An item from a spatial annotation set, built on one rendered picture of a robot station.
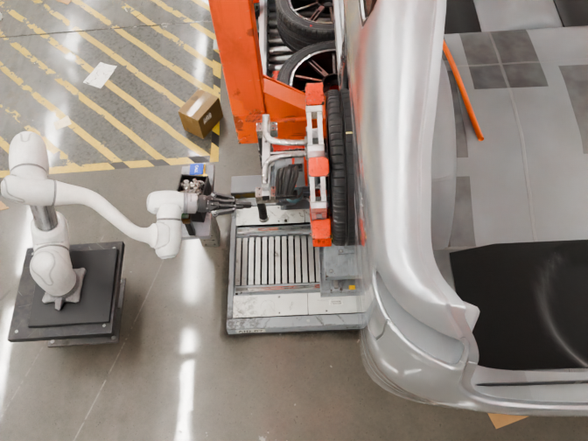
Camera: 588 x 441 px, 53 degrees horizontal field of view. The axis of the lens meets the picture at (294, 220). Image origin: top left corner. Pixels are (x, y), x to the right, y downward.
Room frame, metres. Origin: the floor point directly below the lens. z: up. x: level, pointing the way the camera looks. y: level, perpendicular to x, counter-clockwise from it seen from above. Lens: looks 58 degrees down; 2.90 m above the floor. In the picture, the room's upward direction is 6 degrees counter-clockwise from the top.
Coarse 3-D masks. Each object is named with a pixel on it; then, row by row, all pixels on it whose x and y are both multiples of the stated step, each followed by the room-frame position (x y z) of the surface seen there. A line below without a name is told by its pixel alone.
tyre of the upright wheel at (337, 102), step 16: (336, 96) 1.63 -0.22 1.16; (336, 112) 1.53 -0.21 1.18; (336, 128) 1.46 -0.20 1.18; (336, 144) 1.39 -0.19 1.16; (352, 144) 1.38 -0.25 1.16; (336, 160) 1.34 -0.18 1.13; (352, 160) 1.33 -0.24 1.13; (336, 176) 1.29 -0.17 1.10; (352, 176) 1.29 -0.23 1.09; (336, 192) 1.25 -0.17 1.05; (352, 192) 1.24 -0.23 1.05; (336, 208) 1.22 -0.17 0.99; (352, 208) 1.21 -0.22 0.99; (336, 224) 1.19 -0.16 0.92; (352, 224) 1.18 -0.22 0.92; (336, 240) 1.19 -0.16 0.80; (352, 240) 1.18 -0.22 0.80
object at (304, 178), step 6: (276, 162) 1.53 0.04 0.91; (282, 162) 1.53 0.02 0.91; (288, 162) 1.52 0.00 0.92; (294, 162) 1.51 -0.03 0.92; (300, 162) 1.51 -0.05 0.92; (306, 162) 1.51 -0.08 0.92; (276, 168) 1.50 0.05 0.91; (306, 168) 1.48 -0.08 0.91; (300, 174) 1.47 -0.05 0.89; (306, 174) 1.46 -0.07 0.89; (300, 180) 1.45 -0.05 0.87; (306, 180) 1.45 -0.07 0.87; (318, 180) 1.46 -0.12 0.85
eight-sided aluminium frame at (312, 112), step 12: (312, 108) 1.61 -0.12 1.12; (312, 144) 1.43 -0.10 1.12; (324, 144) 1.43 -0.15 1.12; (312, 156) 1.39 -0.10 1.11; (324, 156) 1.39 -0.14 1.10; (312, 180) 1.32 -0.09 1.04; (324, 180) 1.32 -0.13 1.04; (312, 192) 1.29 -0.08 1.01; (324, 192) 1.29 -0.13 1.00; (312, 204) 1.26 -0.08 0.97; (324, 204) 1.26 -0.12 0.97; (312, 216) 1.25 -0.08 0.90; (324, 216) 1.24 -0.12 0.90
